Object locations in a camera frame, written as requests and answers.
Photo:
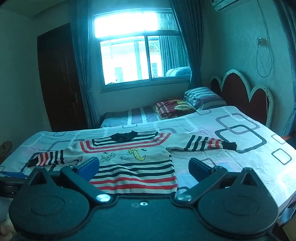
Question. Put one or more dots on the person's left hand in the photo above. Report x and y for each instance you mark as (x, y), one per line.
(5, 231)

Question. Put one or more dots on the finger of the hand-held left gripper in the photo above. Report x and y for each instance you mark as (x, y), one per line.
(13, 175)

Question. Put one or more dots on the white air conditioner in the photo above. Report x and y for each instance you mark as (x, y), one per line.
(227, 4)

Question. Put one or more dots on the red folded blanket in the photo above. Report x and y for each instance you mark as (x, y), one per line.
(173, 107)

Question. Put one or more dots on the wall plug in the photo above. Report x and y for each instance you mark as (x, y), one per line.
(260, 41)

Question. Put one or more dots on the striped knit sweater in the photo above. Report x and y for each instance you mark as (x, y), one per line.
(134, 176)

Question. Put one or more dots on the patterned bedsheet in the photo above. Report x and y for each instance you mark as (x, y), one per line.
(231, 162)

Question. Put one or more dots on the dark wooden door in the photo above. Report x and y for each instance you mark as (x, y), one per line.
(60, 81)

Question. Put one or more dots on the red scalloped headboard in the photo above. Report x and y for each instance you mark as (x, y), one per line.
(240, 92)

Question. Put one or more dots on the blue curtain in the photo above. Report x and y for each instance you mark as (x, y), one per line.
(82, 58)
(189, 34)

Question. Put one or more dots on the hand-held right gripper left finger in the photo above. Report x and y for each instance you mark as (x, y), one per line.
(89, 166)

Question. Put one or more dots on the striped pillow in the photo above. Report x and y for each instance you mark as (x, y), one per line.
(203, 97)

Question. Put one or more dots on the window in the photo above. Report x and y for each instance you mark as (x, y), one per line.
(129, 58)

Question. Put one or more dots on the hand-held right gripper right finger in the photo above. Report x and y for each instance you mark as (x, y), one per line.
(198, 169)

